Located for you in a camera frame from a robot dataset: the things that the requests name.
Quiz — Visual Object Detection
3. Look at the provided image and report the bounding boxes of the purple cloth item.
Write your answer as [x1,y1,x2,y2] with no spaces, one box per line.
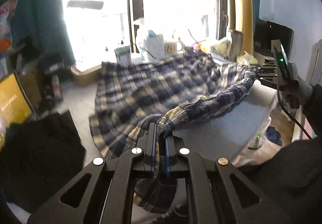
[193,42,202,52]

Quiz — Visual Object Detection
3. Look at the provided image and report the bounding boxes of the black cloth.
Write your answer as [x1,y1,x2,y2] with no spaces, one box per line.
[1,111,86,214]

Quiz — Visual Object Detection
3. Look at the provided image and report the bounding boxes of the green white carton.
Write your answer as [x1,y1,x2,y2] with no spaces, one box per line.
[114,46,132,66]

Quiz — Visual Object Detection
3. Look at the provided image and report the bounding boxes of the yellow curtain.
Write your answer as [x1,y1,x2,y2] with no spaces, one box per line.
[235,0,254,55]

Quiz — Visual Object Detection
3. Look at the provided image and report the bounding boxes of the blue plaid pants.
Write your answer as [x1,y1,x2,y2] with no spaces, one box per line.
[89,52,257,214]

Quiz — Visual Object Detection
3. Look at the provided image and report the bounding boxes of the white yellow mug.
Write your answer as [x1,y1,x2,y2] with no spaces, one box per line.
[164,41,185,56]

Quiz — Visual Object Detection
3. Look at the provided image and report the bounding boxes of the brown food container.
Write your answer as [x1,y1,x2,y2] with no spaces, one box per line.
[70,64,102,87]

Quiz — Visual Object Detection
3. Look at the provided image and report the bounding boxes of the white perforated basket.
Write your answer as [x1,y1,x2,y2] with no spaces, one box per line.
[141,35,165,62]

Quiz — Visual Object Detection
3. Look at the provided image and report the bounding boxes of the teal curtain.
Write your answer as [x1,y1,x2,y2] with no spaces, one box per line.
[11,0,75,65]

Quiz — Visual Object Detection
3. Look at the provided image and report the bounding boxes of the yellow screen monitor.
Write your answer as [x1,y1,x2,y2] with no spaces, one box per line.
[0,71,34,148]

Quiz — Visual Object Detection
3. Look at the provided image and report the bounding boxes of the right hand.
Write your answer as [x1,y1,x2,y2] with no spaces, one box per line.
[284,63,313,107]

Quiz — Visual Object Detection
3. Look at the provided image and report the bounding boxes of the black cable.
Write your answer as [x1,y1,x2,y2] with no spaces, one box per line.
[276,85,313,140]

